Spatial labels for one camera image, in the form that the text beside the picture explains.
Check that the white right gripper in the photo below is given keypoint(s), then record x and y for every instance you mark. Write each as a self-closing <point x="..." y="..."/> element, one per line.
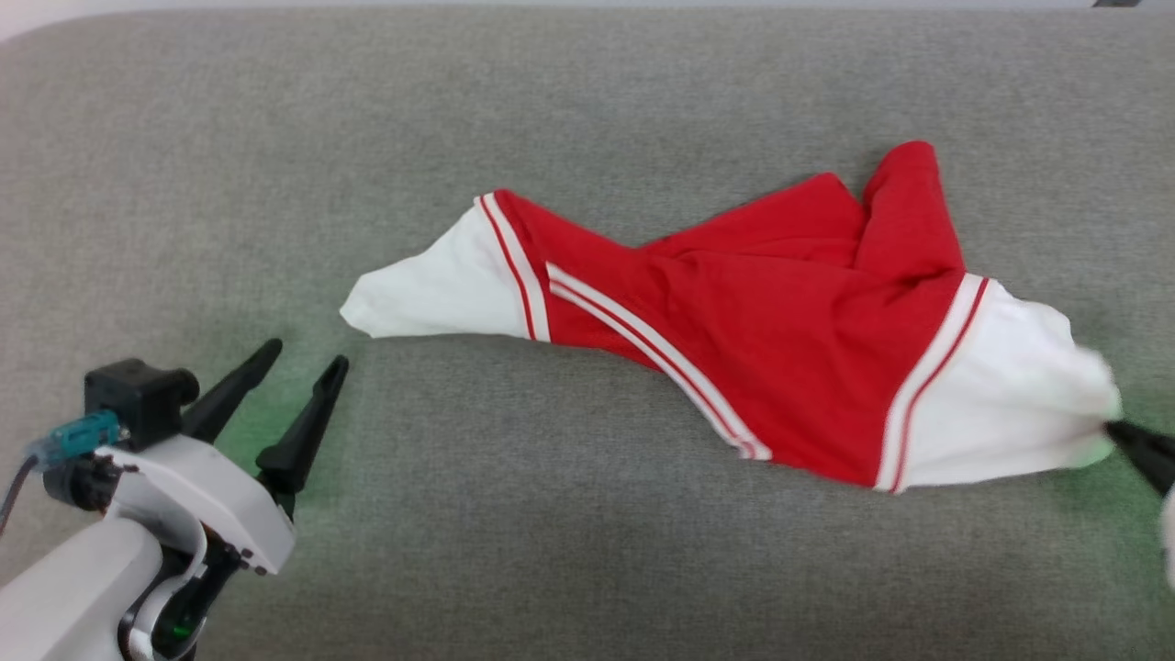
<point x="1169" y="537"/>

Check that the red and white jersey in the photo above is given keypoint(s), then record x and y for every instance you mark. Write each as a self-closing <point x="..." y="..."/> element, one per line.
<point x="780" y="321"/>

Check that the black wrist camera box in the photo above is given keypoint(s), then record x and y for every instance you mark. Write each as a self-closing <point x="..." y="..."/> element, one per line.
<point x="138" y="395"/>

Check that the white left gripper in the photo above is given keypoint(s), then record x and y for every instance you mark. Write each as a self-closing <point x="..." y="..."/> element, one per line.
<point x="211" y="500"/>

